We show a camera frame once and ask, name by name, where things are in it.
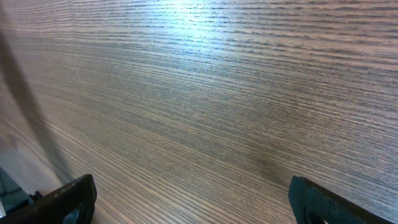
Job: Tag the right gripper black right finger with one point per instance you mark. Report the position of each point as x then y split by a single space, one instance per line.
311 204

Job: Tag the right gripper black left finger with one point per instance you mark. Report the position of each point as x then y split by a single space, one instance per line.
72 203

